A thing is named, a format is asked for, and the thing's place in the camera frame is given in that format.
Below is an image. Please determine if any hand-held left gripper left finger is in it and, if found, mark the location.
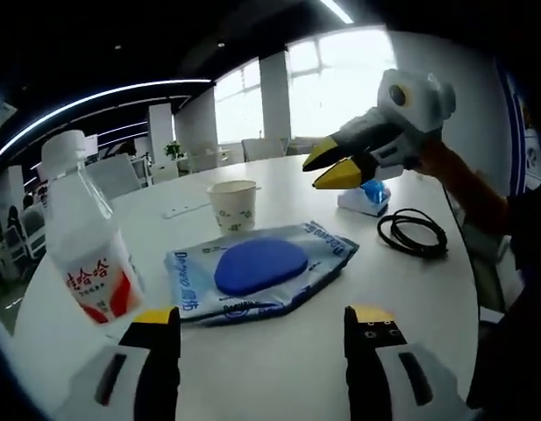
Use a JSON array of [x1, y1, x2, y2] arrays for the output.
[[69, 305, 182, 421]]

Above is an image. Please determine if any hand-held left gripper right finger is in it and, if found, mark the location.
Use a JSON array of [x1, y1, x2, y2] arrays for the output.
[[343, 303, 469, 421]]

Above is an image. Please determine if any blue tissue packet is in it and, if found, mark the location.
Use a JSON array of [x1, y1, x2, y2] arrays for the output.
[[337, 176, 392, 218]]

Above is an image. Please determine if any white paper cup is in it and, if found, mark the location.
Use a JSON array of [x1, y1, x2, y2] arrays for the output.
[[206, 179, 260, 235]]

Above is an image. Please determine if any blue wet wipes pack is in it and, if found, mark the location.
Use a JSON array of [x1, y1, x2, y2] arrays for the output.
[[164, 223, 360, 328]]

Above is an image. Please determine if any clear water bottle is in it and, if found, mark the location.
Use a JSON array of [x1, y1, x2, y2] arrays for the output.
[[40, 130, 146, 326]]

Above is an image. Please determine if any large window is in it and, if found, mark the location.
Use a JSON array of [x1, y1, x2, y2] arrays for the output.
[[214, 32, 397, 145]]

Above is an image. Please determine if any white table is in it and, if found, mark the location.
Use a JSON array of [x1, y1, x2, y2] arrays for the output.
[[15, 154, 488, 421]]

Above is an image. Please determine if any straight ceiling light strip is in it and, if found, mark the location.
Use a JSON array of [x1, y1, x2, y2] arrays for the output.
[[319, 0, 355, 24]]

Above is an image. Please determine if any green potted plant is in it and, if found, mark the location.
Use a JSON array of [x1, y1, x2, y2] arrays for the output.
[[164, 140, 186, 161]]

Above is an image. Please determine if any white mesh office chair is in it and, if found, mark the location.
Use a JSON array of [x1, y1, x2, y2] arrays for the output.
[[82, 156, 138, 199]]

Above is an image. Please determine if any long curved ceiling light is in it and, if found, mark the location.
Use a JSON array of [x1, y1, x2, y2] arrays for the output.
[[0, 79, 215, 168]]

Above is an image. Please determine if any blue white wall poster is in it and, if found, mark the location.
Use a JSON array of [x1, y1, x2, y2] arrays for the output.
[[496, 60, 541, 195]]

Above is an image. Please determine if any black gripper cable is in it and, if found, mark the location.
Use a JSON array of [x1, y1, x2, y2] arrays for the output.
[[439, 182, 485, 287]]

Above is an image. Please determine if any white table cable cover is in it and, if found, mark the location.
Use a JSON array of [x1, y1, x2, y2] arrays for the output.
[[160, 200, 210, 221]]

